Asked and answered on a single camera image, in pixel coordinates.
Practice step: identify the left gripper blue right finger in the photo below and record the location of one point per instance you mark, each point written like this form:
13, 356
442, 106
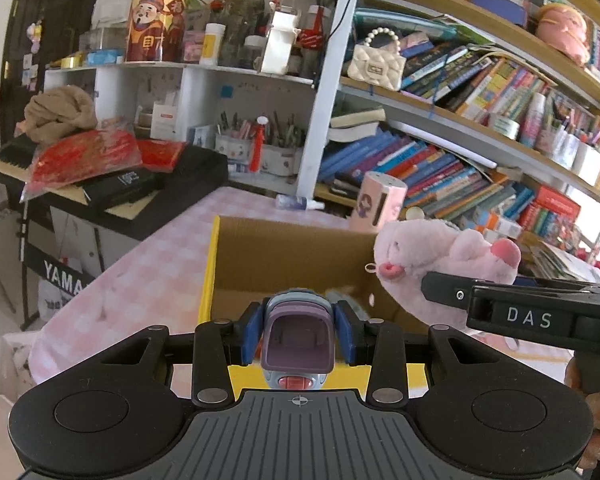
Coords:
378, 344

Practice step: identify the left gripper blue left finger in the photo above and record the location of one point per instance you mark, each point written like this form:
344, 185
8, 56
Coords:
218, 345

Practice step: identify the grey purple toy car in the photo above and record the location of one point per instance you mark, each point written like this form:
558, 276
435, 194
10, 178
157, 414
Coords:
298, 341

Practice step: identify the pink plush pig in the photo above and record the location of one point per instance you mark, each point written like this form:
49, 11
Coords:
405, 251

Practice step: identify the person right hand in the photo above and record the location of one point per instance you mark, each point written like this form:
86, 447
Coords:
591, 456

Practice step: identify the stack of magazines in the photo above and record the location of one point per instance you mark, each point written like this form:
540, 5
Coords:
546, 261

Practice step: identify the yellow cardboard box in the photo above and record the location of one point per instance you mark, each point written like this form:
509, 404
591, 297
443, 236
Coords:
254, 260

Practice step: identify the pink checked tablecloth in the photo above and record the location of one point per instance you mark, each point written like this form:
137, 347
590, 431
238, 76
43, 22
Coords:
159, 282

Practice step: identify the pink cylindrical box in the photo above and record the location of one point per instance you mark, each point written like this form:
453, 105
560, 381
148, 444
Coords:
380, 201

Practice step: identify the small spray bottle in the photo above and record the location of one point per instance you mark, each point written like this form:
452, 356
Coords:
287, 202

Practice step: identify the black electronic keyboard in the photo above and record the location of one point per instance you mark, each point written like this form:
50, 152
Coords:
186, 174

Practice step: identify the black long box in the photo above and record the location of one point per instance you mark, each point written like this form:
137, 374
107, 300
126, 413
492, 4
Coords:
120, 188

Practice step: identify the white pen holder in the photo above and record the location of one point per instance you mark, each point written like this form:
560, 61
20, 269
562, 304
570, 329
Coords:
281, 162

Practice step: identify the white shelf unit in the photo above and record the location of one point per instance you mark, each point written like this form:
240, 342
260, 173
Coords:
198, 100

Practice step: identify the red plastic bag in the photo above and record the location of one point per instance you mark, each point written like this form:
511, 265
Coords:
82, 156

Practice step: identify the wooden bookshelf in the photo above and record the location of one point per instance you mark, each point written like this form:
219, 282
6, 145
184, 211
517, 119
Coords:
487, 82

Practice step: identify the cream quilted handbag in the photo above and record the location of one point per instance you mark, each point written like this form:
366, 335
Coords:
380, 67

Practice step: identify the beige folded cloth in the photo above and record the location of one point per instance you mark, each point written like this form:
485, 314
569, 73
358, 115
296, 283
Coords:
51, 115

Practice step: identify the pink plush on shelf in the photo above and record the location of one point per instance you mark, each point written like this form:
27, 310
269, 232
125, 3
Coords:
564, 28

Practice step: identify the white yellow bottle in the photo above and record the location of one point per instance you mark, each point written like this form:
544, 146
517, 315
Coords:
211, 46

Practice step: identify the red fortune god canister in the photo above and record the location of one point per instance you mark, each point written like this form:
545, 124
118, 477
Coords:
155, 30

